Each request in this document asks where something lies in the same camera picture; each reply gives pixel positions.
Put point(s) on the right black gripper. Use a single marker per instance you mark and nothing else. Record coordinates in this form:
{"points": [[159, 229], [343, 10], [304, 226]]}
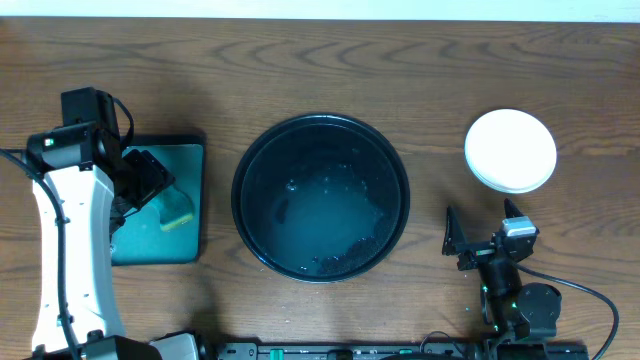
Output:
{"points": [[480, 252]]}

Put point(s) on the white plate with stain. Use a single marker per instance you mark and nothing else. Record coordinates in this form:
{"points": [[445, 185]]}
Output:
{"points": [[510, 151]]}

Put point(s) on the green and yellow sponge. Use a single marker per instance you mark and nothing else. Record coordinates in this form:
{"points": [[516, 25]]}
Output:
{"points": [[174, 208]]}

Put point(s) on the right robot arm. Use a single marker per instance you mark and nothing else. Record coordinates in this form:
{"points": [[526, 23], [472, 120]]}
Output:
{"points": [[519, 311]]}

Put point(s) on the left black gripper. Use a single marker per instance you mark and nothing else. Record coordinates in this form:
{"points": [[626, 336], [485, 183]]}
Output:
{"points": [[148, 176]]}

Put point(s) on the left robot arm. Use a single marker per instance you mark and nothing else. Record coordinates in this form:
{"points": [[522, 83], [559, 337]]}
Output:
{"points": [[85, 183]]}

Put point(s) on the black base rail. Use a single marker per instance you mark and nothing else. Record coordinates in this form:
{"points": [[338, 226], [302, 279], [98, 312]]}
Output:
{"points": [[433, 346]]}

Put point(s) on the round black tray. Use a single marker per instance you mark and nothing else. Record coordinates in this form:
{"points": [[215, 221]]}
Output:
{"points": [[320, 197]]}

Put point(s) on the black rectangular sponge tray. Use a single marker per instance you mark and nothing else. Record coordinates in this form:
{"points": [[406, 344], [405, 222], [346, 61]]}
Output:
{"points": [[147, 237]]}

